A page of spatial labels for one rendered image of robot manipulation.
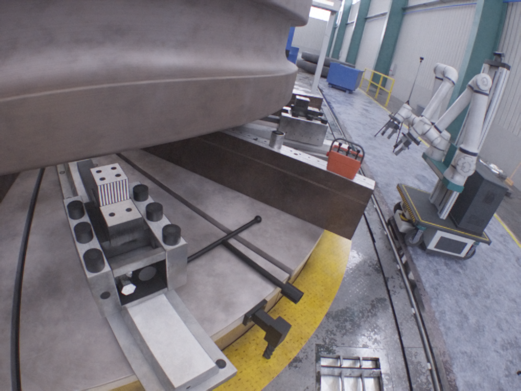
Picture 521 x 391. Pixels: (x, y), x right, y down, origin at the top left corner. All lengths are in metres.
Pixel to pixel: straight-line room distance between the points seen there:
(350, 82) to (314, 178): 9.51
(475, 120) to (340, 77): 9.25
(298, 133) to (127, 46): 1.86
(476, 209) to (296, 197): 1.67
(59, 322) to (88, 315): 0.13
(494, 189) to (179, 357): 2.55
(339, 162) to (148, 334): 1.26
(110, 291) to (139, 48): 0.88
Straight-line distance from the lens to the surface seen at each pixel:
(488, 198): 2.72
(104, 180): 0.97
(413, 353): 1.89
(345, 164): 1.60
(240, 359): 1.46
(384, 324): 1.90
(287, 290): 1.31
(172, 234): 0.91
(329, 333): 1.68
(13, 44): 1.14
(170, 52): 1.24
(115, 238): 0.94
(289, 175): 1.71
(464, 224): 2.75
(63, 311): 1.29
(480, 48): 10.65
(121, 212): 0.95
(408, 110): 2.58
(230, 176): 1.91
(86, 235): 0.96
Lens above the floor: 1.32
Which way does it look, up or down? 31 degrees down
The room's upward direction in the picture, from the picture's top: 13 degrees clockwise
